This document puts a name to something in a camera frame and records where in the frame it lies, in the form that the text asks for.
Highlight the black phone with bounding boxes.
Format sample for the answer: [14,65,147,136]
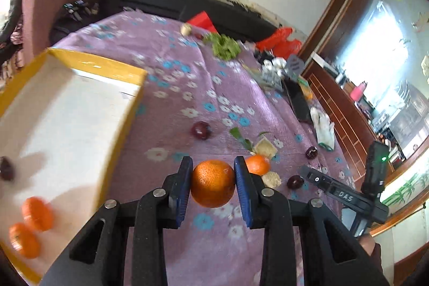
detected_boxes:
[283,78,312,122]

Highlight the green lettuce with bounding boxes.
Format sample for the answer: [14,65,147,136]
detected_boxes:
[204,33,241,60]

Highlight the clear plastic pack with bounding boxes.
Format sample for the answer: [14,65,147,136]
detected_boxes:
[261,57,289,89]

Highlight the black devices on armchair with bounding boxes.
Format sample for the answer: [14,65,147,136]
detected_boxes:
[64,0,99,17]

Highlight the red plastic bag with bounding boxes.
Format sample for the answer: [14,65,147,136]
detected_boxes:
[256,27,302,58]

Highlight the pink fabric armchair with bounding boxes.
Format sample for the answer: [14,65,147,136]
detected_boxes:
[22,0,111,62]

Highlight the red paper packet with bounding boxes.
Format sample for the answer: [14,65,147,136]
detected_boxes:
[186,12,218,34]

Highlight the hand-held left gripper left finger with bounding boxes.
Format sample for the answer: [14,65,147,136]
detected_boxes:
[40,156,194,286]

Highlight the orange green packet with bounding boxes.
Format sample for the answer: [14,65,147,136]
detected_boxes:
[298,77,314,102]

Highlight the grey striped card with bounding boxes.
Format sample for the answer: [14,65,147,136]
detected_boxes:
[286,55,306,75]

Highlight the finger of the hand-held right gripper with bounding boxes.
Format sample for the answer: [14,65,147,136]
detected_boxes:
[298,165,339,194]

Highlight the person's right hand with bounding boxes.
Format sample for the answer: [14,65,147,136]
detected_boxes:
[358,234,383,273]

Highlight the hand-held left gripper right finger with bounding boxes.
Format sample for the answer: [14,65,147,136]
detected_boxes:
[234,156,391,286]

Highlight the patterned brown cloth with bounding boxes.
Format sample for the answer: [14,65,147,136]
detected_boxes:
[0,25,25,72]

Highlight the purple floral tablecloth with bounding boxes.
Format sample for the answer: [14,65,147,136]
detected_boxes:
[50,9,357,286]

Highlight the yellow cardboard tray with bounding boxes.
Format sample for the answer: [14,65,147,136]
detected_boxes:
[0,48,148,285]

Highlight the white glove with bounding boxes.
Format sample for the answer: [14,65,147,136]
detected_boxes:
[310,107,336,151]

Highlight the black leather sofa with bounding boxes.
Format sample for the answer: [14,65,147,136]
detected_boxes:
[101,0,279,39]

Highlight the pink bottle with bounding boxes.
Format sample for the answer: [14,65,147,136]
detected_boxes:
[350,82,367,102]

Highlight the orange with green leaves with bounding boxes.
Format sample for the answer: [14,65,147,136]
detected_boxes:
[229,127,271,177]

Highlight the round orange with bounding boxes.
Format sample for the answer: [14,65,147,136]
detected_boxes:
[190,159,236,209]
[8,222,41,259]
[22,196,54,232]

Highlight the wooden cabinet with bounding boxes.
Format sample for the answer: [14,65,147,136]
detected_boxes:
[298,0,429,236]

